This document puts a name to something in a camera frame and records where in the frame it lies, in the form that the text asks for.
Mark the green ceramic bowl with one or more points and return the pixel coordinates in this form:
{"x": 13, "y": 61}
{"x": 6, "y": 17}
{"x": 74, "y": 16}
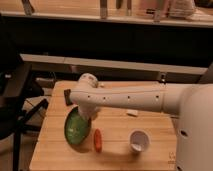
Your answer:
{"x": 76, "y": 128}

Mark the black office chair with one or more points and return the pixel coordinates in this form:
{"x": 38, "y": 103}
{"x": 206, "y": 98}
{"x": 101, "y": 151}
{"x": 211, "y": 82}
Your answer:
{"x": 13, "y": 119}

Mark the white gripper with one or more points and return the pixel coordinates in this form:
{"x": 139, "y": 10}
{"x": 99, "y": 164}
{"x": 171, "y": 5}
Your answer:
{"x": 87, "y": 111}

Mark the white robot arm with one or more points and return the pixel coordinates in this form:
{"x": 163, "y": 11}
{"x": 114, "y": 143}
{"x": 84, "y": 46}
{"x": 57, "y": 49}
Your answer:
{"x": 193, "y": 103}

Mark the small white block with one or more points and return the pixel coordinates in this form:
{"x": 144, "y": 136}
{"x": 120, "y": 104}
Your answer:
{"x": 131, "y": 112}

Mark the orange carrot toy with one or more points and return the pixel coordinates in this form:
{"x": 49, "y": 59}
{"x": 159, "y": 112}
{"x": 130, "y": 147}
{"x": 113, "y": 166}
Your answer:
{"x": 98, "y": 140}

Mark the white cup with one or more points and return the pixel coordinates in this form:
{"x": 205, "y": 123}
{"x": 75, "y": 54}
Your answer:
{"x": 139, "y": 141}

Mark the dark brown block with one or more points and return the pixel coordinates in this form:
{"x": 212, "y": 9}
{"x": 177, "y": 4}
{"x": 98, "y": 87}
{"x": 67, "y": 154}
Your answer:
{"x": 67, "y": 97}

